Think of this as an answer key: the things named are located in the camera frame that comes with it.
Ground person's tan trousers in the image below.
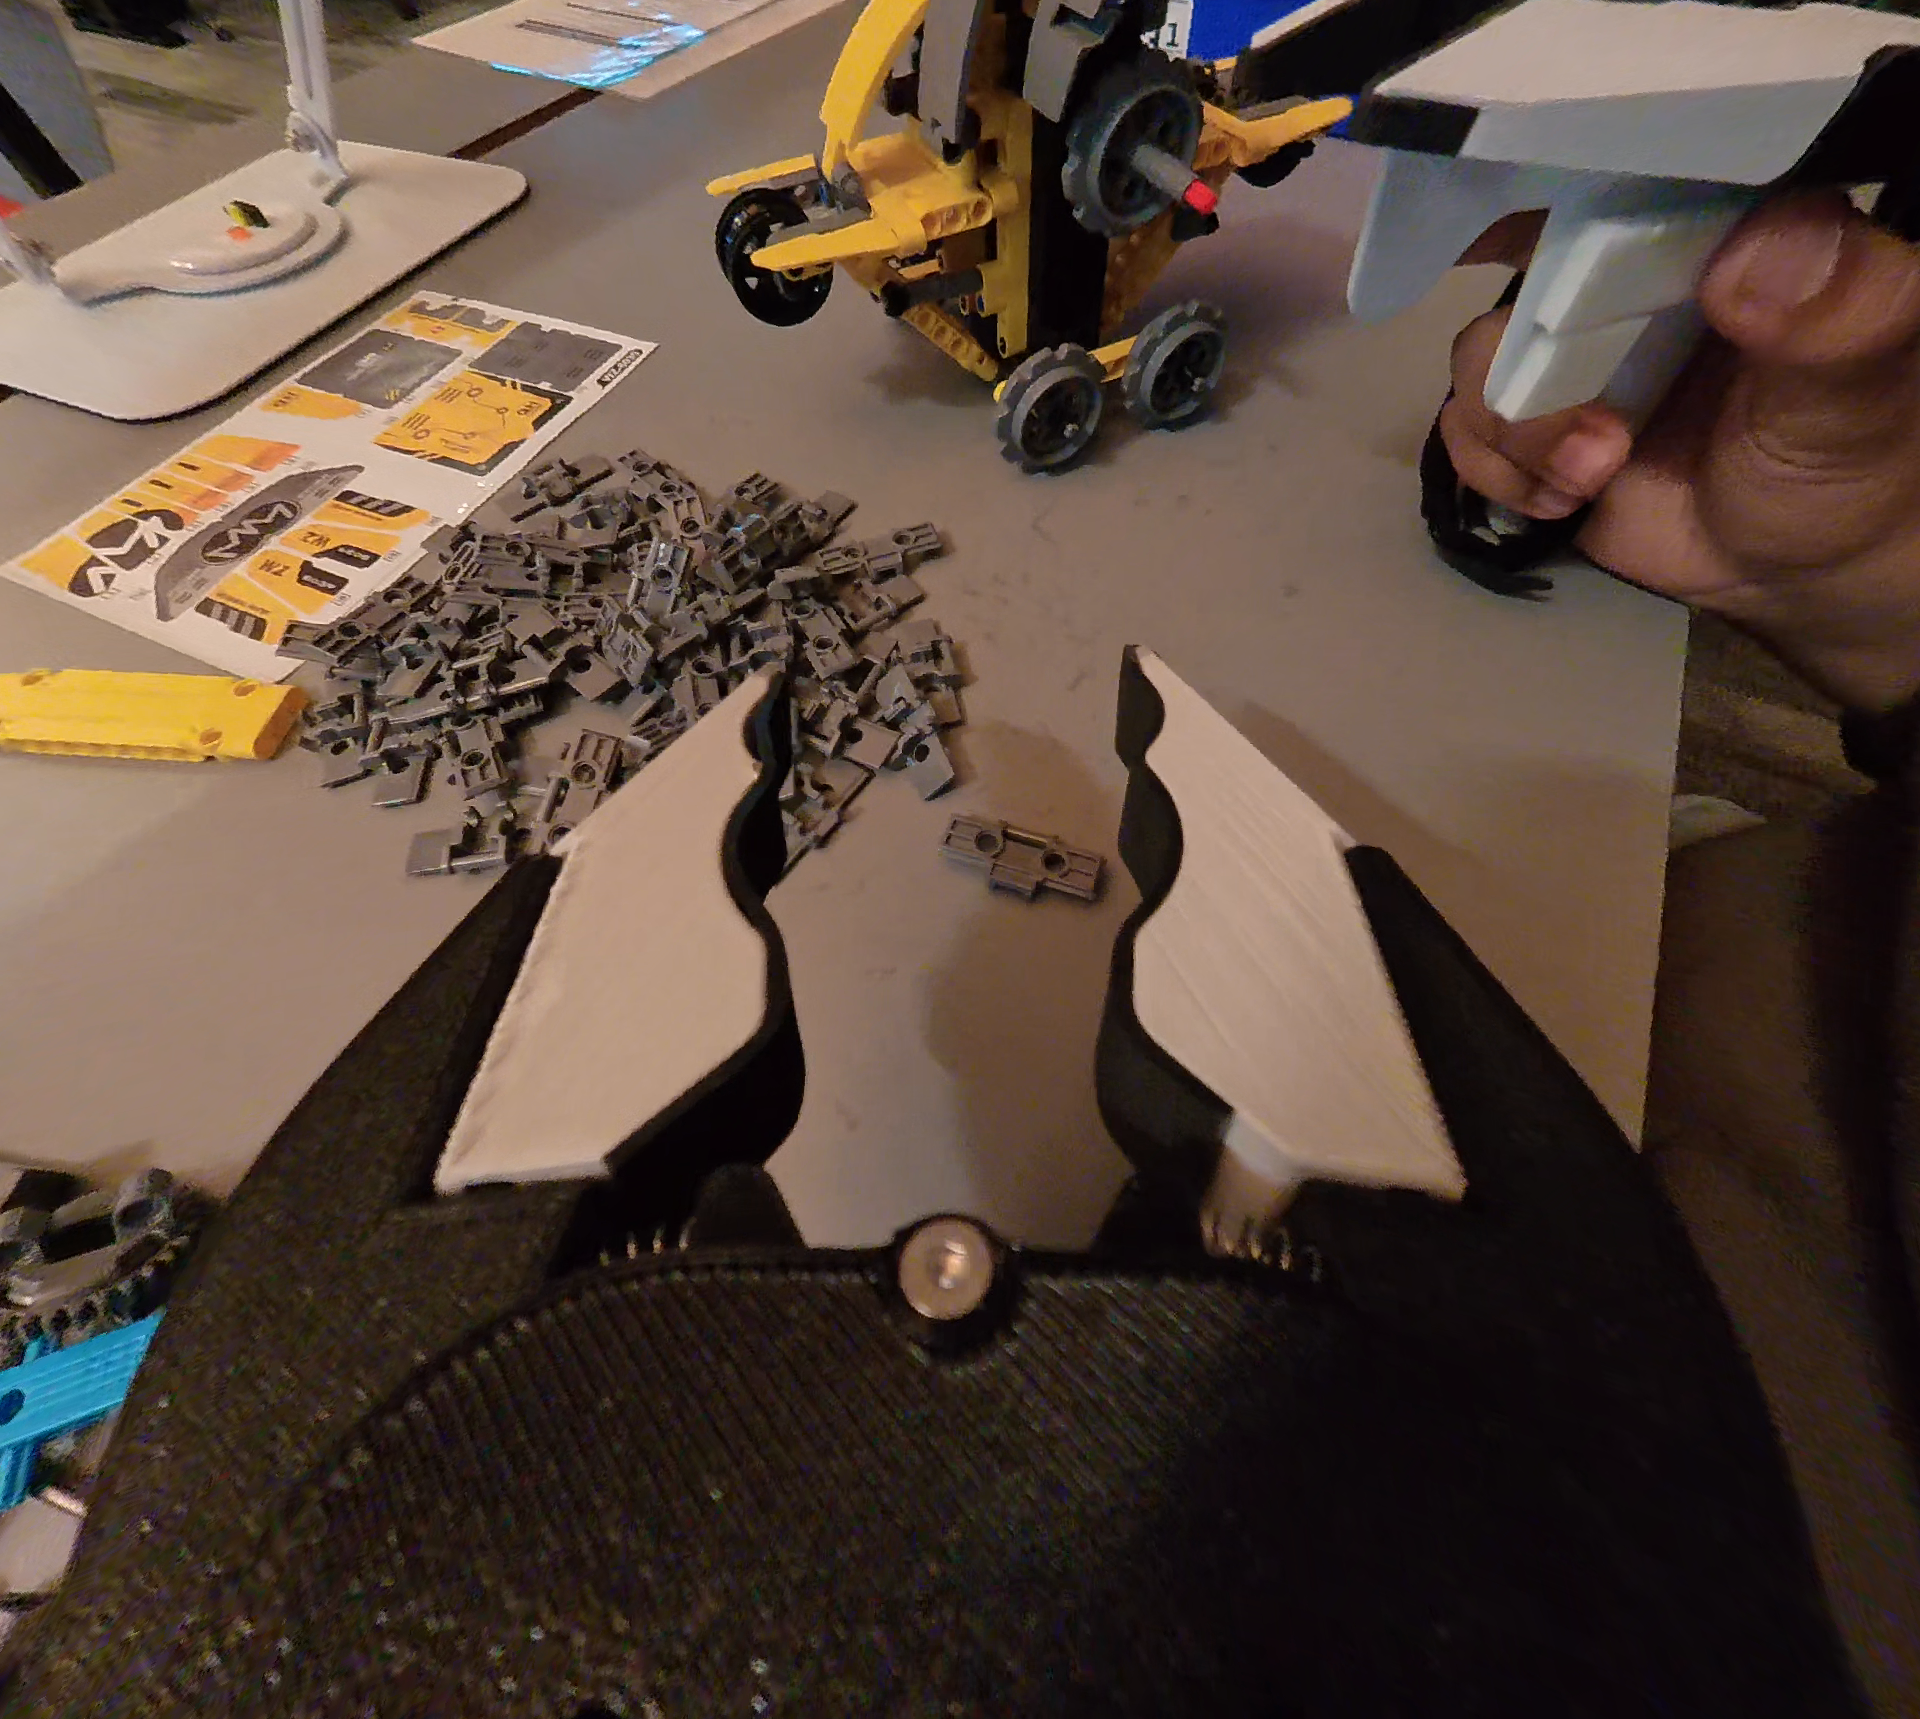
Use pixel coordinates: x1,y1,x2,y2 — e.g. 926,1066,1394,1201
1640,781,1920,1719

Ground white printed paper sheet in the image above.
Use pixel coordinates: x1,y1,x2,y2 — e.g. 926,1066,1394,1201
413,0,859,104

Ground person's right hand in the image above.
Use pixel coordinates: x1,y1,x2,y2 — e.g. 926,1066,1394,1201
1437,172,1920,717

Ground single grey track link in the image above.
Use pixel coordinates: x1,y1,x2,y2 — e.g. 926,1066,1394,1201
940,815,1110,905

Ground blue brick separator tool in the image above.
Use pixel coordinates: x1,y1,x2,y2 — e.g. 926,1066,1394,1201
0,1315,170,1506

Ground white book stand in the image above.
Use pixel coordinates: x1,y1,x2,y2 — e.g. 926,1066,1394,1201
0,0,530,424

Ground yellow toy brick panel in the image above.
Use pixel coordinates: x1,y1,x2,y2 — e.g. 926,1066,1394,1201
0,669,310,766

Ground pile of grey track links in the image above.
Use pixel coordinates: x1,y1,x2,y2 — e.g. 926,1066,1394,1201
277,450,967,882

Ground yellow toy brick vehicle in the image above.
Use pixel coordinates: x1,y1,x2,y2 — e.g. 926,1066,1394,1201
705,0,1360,480

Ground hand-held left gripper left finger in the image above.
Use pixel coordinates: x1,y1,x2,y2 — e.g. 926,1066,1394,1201
434,675,803,1196

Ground yellow and black sticker sheet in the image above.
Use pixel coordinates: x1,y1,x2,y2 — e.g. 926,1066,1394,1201
0,290,660,683

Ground pile of toy brick parts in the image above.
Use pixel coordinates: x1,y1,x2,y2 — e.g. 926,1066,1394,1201
0,1164,212,1601

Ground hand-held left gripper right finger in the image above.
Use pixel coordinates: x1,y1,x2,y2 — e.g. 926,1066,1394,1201
1097,643,1468,1254

